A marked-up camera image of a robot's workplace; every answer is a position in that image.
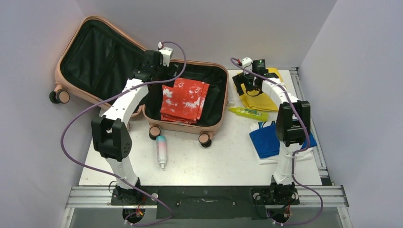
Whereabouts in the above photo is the yellow cloth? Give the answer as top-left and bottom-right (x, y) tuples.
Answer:
(232, 73), (278, 112)

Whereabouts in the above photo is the red white tie-dye cloth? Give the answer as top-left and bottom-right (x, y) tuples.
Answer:
(160, 78), (210, 124)

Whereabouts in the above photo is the pink hard-shell suitcase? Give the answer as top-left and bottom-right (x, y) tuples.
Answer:
(49, 16), (229, 147)

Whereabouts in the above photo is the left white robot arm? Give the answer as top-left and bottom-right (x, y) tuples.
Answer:
(91, 47), (173, 204)

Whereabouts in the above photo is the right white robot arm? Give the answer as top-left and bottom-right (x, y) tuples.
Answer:
(230, 57), (311, 203)

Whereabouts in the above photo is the white toothpaste box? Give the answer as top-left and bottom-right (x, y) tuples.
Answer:
(227, 84), (235, 106)

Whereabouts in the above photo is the yellow green tube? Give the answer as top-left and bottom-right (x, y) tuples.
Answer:
(229, 107), (269, 122)

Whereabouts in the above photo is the blue folded cloth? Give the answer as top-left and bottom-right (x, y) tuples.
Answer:
(249, 121), (318, 159)

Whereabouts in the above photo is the white pink spray bottle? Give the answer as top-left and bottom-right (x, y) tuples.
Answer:
(156, 135), (167, 169)

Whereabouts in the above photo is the white printed folded cloth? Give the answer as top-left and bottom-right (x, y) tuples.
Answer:
(250, 121), (316, 165)

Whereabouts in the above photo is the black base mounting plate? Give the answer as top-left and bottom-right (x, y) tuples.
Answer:
(110, 185), (300, 220)

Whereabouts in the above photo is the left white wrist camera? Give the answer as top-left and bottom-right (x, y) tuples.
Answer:
(158, 47), (173, 67)

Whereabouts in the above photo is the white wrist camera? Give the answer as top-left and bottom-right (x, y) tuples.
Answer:
(158, 47), (173, 67)
(241, 57), (253, 75)

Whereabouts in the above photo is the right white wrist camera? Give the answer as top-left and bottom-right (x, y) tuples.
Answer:
(241, 57), (253, 75)

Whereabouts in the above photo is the aluminium frame rail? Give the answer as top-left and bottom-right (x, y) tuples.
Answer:
(61, 185), (352, 228)

